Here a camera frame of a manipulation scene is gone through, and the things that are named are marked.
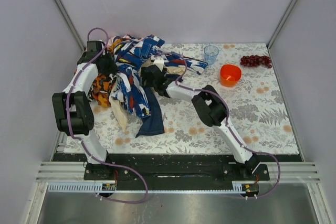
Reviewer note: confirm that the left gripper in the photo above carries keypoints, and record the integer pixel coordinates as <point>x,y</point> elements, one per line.
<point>108,64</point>

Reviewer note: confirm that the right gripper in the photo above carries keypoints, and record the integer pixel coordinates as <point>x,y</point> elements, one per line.
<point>148,72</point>

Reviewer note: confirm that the orange camouflage cloth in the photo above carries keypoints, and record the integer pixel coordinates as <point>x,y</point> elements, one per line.
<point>102,87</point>

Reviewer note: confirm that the blue white patterned cloth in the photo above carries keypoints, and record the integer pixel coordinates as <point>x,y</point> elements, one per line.
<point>130,58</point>

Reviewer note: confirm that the dark blue denim jeans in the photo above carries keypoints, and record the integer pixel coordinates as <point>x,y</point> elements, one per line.
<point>151,125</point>

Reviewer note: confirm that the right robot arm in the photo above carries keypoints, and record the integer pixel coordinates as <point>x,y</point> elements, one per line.
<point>210,107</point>

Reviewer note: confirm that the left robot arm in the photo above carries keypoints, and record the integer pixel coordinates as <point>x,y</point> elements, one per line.
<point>72,110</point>

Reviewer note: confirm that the pink patterned cloth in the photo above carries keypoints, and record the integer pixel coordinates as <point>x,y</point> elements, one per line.
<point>117,42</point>

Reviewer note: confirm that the cream cloth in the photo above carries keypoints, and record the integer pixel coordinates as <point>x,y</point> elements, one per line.
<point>120,113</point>

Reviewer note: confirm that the clear blue plastic cup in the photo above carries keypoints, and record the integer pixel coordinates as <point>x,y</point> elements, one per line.
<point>210,54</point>

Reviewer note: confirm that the orange plastic bowl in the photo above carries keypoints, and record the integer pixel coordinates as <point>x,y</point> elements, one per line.
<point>230,75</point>

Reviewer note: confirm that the red grape bunch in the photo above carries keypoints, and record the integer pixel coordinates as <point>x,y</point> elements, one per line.
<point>255,61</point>

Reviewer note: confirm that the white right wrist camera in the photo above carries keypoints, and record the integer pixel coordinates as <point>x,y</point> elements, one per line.
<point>158,61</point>

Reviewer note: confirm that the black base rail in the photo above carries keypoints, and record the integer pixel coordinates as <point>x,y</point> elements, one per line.
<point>171,167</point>

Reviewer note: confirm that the grey slotted cable duct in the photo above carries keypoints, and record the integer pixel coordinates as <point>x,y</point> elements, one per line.
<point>160,187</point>

